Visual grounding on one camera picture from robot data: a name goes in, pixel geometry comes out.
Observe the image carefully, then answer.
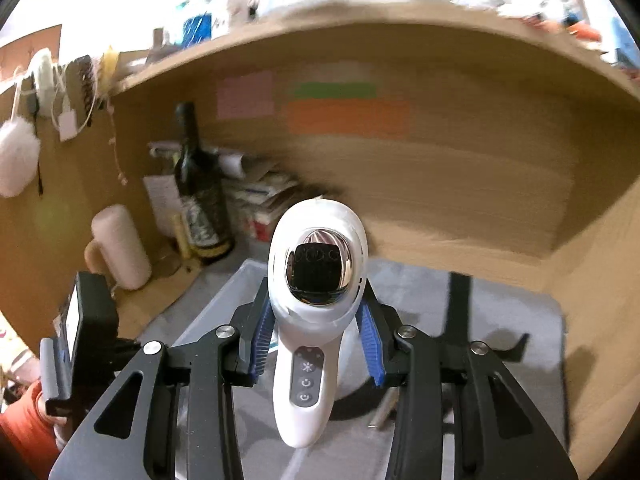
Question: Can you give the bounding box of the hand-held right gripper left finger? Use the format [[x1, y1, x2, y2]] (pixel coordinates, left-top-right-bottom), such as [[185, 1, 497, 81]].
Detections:
[[47, 277, 276, 480]]

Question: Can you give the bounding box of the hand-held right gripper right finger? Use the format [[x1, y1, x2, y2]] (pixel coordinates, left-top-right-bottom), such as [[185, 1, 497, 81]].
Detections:
[[352, 280, 581, 480]]

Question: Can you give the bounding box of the white handheld beauty device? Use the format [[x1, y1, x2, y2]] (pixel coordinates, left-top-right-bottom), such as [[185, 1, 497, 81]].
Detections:
[[266, 197, 370, 449]]

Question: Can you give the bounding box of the clear plastic storage bin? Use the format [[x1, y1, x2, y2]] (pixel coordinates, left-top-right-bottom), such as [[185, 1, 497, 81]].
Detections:
[[170, 259, 401, 480]]

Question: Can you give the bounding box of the person's left forearm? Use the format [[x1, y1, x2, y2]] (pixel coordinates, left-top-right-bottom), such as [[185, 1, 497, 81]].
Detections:
[[0, 380, 63, 480]]

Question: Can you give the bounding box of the silver metal pen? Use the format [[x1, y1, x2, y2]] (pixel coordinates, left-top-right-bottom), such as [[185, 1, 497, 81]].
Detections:
[[369, 394, 397, 429]]

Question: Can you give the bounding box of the gold tube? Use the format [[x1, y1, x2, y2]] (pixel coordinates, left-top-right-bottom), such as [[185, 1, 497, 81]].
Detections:
[[172, 212, 194, 261]]

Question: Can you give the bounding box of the white paper note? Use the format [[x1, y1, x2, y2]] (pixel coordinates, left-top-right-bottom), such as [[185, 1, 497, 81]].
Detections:
[[143, 174, 182, 237]]

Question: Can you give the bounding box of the grey mat with black letters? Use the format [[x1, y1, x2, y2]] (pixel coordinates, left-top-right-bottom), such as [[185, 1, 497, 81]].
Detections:
[[140, 255, 569, 480]]

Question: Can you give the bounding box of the stack of books and papers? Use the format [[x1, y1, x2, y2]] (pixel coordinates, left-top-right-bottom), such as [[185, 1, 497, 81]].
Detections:
[[220, 157, 302, 247]]

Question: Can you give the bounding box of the dark wine bottle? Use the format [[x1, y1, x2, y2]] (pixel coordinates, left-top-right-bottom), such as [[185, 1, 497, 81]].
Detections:
[[172, 102, 236, 262]]

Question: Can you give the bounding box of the white fluffy pompom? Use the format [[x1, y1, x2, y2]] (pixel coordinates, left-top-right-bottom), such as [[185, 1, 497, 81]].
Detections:
[[0, 117, 41, 199]]

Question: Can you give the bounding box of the rolled white paper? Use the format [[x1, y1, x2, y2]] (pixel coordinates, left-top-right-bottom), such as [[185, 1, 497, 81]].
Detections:
[[149, 141, 247, 179]]

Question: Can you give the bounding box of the white hanging tag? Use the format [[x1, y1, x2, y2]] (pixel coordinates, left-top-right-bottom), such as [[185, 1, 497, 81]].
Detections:
[[58, 110, 81, 142]]

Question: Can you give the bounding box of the orange paper note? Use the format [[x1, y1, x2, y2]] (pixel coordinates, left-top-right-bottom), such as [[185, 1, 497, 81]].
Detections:
[[288, 100, 411, 139]]

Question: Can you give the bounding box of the dark hanging brush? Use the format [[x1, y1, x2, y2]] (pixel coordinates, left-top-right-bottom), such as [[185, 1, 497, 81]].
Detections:
[[66, 54, 99, 127]]

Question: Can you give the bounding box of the white fluffy hanging ornament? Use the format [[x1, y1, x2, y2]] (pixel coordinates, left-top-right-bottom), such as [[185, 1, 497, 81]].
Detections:
[[27, 48, 56, 119]]

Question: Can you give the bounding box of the pink sticky note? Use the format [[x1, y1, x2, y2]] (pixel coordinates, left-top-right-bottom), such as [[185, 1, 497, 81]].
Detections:
[[217, 72, 275, 120]]

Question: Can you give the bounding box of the green sticky note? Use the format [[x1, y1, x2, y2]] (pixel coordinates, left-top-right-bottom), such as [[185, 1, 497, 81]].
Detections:
[[289, 82, 377, 100]]

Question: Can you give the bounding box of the brown cork board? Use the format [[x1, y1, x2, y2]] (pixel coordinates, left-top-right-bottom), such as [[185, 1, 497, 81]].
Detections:
[[0, 24, 62, 82]]

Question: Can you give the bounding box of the blue bottle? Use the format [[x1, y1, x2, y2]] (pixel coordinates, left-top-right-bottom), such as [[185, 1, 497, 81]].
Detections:
[[182, 9, 214, 52]]

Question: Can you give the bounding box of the pink mug with handle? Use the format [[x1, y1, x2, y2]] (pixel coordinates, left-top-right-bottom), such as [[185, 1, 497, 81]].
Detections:
[[84, 203, 153, 292]]

